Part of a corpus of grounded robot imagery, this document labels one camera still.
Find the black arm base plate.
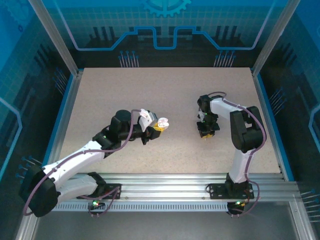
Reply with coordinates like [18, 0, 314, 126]
[208, 182, 254, 200]
[96, 183, 123, 201]

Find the slotted grey cable tray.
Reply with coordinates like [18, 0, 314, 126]
[53, 201, 232, 213]

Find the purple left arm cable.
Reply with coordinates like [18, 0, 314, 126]
[22, 109, 141, 217]

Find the white earbud charging case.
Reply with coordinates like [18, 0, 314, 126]
[156, 116, 171, 129]

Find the small LED circuit board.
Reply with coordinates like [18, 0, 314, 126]
[88, 199, 106, 210]
[227, 199, 247, 210]

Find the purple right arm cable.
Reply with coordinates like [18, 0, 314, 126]
[206, 91, 267, 219]

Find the aluminium frame post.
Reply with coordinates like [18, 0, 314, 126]
[288, 199, 316, 240]
[251, 0, 301, 76]
[15, 212, 41, 240]
[27, 0, 84, 76]

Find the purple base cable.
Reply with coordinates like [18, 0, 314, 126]
[88, 186, 121, 219]

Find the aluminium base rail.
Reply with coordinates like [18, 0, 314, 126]
[57, 171, 299, 204]

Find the blue-edged aluminium side rail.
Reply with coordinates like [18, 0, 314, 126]
[41, 71, 83, 181]
[251, 72, 296, 182]

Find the grey metal sheet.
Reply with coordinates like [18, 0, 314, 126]
[32, 211, 301, 240]

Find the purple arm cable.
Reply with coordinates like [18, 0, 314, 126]
[22, 109, 141, 217]
[206, 91, 267, 219]

